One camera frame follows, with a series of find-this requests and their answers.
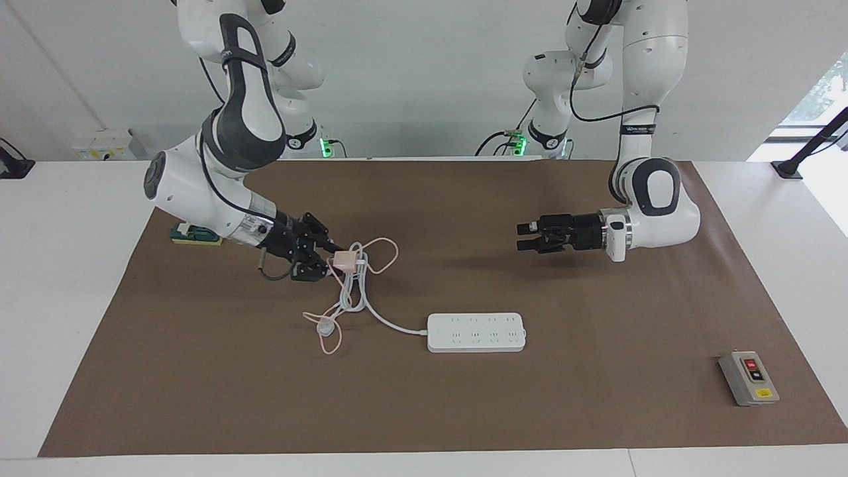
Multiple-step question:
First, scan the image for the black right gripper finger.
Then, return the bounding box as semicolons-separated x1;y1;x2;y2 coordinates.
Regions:
291;255;332;282
301;213;345;252

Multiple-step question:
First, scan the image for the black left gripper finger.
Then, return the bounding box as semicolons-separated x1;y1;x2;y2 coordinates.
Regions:
517;235;569;256
518;214;569;236

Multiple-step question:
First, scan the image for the pink charger cable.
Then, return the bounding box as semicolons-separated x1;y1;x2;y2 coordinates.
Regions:
303;237;399;355

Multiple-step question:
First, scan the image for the white power strip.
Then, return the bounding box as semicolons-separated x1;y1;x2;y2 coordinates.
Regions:
427;313;527;353

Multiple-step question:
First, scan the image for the brown table mat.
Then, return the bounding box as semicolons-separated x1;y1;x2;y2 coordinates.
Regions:
38;159;848;458

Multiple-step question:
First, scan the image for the black slanted stand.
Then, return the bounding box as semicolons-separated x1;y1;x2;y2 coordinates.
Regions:
770;106;848;180

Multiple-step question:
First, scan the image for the bright window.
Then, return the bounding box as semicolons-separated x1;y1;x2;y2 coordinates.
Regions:
768;53;848;143

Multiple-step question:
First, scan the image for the white power strip cord with plug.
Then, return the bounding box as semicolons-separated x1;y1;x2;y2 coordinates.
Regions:
316;242;429;338

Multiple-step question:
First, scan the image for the green knife switch, yellow base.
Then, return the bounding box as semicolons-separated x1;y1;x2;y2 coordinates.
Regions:
170;221;224;247

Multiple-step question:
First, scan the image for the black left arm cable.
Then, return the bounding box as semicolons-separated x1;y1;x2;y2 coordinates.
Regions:
570;0;661;123

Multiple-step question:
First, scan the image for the white wall socket box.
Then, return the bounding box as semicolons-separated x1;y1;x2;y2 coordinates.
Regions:
72;129;143;161

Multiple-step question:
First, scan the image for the grey on-off switch box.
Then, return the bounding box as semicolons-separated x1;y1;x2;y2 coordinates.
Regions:
718;350;780;407

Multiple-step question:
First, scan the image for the black clamp mount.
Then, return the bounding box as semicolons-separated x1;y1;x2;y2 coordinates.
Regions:
0;137;36;180

